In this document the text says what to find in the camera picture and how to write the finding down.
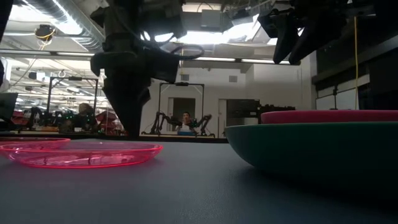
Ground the black equipment cabinet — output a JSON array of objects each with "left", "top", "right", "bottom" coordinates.
[{"left": 248, "top": 104, "right": 297, "bottom": 125}]

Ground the white wall board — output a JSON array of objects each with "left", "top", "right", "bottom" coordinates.
[{"left": 315, "top": 88, "right": 360, "bottom": 110}]

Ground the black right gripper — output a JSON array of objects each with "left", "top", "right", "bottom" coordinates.
[{"left": 257, "top": 0, "right": 377, "bottom": 65}]

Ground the black table frame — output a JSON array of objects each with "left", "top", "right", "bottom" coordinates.
[{"left": 0, "top": 132, "right": 229, "bottom": 144}]

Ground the clear pink plastic plate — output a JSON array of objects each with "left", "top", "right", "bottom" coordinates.
[
  {"left": 9, "top": 142, "right": 164, "bottom": 170},
  {"left": 0, "top": 137, "right": 72, "bottom": 160}
]

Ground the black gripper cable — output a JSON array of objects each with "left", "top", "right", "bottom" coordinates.
[{"left": 167, "top": 44, "right": 205, "bottom": 61}]

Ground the silver ribbed air duct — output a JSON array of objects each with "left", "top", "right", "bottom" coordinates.
[{"left": 18, "top": 0, "right": 106, "bottom": 54}]

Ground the black gantry frame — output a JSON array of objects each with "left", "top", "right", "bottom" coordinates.
[
  {"left": 45, "top": 76, "right": 99, "bottom": 122},
  {"left": 157, "top": 82, "right": 205, "bottom": 135}
]

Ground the black tripod stand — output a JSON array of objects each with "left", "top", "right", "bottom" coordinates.
[{"left": 331, "top": 84, "right": 340, "bottom": 110}]

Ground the large green plastic plate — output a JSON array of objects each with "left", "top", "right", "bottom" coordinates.
[{"left": 225, "top": 121, "right": 398, "bottom": 194}]

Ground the grey ceiling box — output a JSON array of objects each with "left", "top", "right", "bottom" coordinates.
[{"left": 201, "top": 9, "right": 225, "bottom": 31}]

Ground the opaque pink plastic plate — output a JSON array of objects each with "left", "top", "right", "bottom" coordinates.
[{"left": 260, "top": 110, "right": 398, "bottom": 124}]

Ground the black ceiling cord reel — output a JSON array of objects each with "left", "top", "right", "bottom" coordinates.
[{"left": 34, "top": 24, "right": 57, "bottom": 42}]

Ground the yellow extension cable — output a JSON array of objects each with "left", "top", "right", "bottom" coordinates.
[{"left": 353, "top": 15, "right": 359, "bottom": 110}]

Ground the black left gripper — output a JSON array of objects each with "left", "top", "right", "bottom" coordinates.
[{"left": 90, "top": 0, "right": 187, "bottom": 139}]

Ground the person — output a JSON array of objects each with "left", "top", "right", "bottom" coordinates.
[
  {"left": 60, "top": 102, "right": 97, "bottom": 133},
  {"left": 175, "top": 111, "right": 200, "bottom": 136}
]

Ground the dark computer monitor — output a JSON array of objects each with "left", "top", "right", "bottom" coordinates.
[{"left": 0, "top": 92, "right": 19, "bottom": 121}]

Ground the red background object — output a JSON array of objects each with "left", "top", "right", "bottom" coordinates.
[{"left": 95, "top": 110, "right": 118, "bottom": 131}]

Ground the long ceiling light strip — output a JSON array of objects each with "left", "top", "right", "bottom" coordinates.
[{"left": 0, "top": 49, "right": 292, "bottom": 65}]

